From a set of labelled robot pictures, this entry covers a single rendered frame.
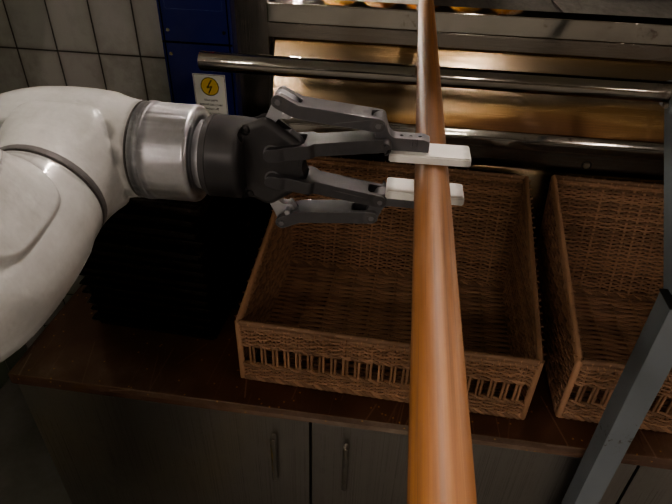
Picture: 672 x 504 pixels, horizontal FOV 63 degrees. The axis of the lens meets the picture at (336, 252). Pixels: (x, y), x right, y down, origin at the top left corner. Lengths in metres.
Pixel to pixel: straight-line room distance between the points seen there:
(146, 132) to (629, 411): 0.80
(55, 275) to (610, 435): 0.85
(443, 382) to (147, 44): 1.20
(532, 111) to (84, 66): 1.02
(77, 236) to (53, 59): 1.07
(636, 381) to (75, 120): 0.80
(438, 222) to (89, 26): 1.15
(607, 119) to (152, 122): 1.04
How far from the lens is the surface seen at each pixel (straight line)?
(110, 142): 0.52
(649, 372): 0.93
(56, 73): 1.52
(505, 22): 1.25
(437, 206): 0.43
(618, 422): 1.00
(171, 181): 0.51
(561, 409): 1.14
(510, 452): 1.14
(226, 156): 0.49
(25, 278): 0.43
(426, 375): 0.29
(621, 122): 1.36
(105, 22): 1.42
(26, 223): 0.44
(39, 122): 0.53
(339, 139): 0.49
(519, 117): 1.30
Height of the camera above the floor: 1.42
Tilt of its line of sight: 35 degrees down
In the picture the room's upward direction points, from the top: 2 degrees clockwise
